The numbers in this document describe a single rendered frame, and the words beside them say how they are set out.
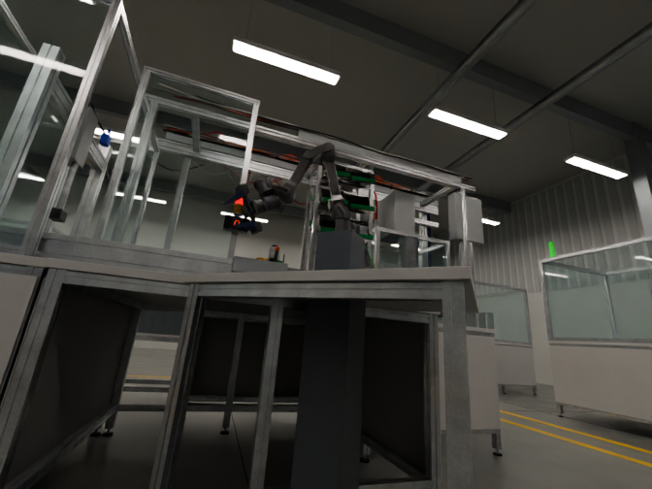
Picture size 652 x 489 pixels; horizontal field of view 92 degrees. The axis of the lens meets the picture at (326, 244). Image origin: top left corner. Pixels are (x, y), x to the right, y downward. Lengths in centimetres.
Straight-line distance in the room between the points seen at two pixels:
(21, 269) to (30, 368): 31
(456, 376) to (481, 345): 199
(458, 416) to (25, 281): 127
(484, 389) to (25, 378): 253
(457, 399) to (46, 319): 117
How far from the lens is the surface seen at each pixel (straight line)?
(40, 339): 131
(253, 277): 99
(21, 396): 133
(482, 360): 276
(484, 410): 278
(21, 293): 136
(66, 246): 142
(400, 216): 271
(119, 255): 136
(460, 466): 80
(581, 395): 509
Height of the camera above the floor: 68
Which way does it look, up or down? 17 degrees up
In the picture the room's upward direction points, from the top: 5 degrees clockwise
